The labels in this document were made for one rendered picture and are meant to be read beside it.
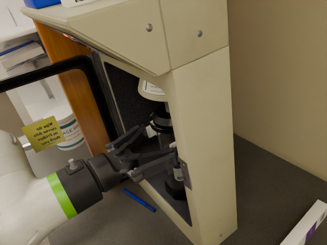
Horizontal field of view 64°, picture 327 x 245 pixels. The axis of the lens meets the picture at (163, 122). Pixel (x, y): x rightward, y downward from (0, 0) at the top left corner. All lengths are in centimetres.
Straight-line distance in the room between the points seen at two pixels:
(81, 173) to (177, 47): 29
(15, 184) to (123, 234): 36
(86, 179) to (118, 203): 35
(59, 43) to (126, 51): 37
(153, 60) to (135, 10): 6
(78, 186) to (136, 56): 27
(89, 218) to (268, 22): 74
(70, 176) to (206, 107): 27
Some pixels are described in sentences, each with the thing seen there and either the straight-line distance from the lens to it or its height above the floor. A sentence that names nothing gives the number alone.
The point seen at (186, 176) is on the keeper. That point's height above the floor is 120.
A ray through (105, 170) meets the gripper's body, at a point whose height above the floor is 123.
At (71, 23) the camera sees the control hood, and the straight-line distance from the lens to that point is 30.
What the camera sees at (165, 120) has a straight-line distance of 55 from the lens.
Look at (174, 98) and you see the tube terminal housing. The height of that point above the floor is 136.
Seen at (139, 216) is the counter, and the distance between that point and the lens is 79.
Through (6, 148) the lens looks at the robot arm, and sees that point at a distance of 55.
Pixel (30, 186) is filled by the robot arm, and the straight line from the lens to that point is 53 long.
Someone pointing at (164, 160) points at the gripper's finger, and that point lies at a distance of 51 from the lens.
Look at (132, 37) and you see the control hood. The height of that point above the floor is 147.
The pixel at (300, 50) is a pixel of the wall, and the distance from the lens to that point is 76.
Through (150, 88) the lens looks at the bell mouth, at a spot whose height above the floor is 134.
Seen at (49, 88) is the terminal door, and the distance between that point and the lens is 65.
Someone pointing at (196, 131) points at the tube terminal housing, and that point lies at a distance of 44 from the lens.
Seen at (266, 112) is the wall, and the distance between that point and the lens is 90.
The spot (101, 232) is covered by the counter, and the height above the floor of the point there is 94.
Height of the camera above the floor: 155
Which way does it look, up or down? 32 degrees down
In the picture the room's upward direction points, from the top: 12 degrees counter-clockwise
